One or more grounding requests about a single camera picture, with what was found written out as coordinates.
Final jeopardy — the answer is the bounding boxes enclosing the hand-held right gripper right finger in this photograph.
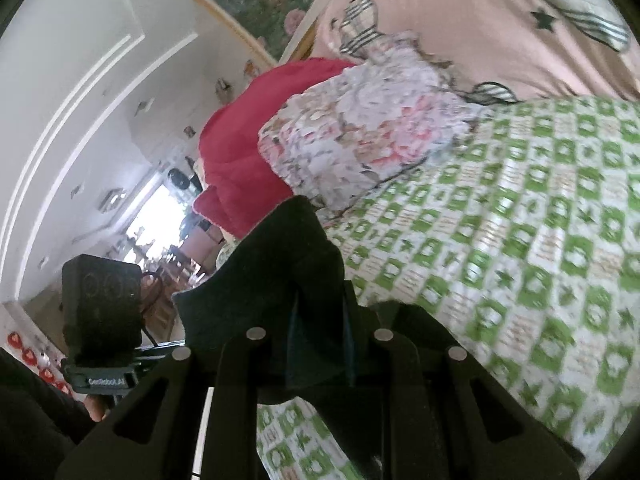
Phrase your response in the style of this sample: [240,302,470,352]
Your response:
[344,282,585,480]

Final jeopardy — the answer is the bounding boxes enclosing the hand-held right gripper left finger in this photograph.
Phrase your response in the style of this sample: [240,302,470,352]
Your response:
[55,290,307,480]

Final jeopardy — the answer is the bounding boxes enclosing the row of red ornaments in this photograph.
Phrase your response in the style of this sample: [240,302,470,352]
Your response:
[5,329,73,397]

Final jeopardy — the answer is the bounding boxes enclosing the black pants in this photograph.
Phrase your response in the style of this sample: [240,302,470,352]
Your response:
[172,195,401,480]

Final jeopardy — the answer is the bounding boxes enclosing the person's left hand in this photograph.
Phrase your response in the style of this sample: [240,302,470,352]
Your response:
[85,392,113,423]

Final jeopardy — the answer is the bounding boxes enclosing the green checkered bed sheet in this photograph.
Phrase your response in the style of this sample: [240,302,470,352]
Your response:
[215,95,640,480]

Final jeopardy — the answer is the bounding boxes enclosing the bright window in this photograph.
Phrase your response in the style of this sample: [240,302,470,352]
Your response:
[122,177,193,263]

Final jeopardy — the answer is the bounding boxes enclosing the floral ruffled quilt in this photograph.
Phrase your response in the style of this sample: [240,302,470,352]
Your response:
[257,32,493,213]

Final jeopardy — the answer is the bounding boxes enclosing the red fleece blanket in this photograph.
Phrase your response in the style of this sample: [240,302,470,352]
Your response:
[192,57,358,241]

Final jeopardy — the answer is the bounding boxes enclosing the person's dark clothing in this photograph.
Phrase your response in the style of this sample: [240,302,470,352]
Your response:
[0,347,98,480]

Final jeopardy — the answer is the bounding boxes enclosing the pink duvet with plaid hearts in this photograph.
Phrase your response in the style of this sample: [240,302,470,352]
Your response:
[280,0,640,106]

